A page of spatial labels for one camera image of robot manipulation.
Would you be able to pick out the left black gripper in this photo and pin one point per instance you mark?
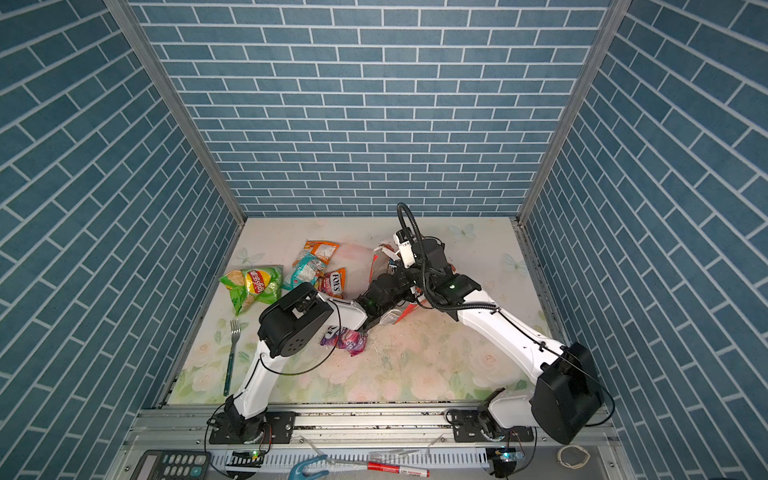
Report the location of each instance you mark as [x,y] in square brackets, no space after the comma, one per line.
[408,294]

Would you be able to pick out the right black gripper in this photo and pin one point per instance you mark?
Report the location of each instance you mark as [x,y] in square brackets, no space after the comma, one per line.
[407,279]

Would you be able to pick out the red white paper bag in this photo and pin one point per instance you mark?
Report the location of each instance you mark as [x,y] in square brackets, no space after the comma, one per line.
[369,308]

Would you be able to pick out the fruit candy bag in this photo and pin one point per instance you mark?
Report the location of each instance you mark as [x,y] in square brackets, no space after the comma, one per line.
[332,283]

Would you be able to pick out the purple berries candy bag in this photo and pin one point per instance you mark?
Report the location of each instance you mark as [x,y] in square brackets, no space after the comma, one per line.
[345,339]

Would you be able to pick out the teal candy bag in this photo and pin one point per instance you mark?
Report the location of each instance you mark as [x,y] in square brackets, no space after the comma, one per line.
[308,268]

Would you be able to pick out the green chips bag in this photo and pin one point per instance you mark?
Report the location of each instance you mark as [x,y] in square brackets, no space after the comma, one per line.
[253,284]

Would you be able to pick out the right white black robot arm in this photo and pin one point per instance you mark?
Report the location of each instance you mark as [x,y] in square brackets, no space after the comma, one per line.
[567,392]

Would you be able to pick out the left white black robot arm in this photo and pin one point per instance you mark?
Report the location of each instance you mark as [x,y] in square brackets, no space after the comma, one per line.
[288,325]

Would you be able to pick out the metal fork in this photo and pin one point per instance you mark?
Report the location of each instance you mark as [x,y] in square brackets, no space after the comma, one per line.
[234,339]

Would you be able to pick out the red marker pen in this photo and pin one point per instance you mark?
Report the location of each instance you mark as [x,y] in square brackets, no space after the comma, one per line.
[398,469]

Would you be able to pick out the black calculator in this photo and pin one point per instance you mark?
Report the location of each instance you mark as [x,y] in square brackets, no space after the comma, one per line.
[172,465]

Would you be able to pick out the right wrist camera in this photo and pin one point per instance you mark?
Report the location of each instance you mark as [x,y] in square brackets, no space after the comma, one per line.
[403,239]

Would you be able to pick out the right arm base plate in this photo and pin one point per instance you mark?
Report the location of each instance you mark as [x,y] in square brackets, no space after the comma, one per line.
[473,426]

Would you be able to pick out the white cable duct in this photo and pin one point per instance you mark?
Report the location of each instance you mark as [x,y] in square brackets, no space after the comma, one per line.
[282,460]

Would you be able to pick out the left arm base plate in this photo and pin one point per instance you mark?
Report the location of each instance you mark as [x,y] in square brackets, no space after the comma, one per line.
[265,428]

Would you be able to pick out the aluminium rail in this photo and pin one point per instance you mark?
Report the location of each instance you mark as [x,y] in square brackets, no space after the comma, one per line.
[326,426]

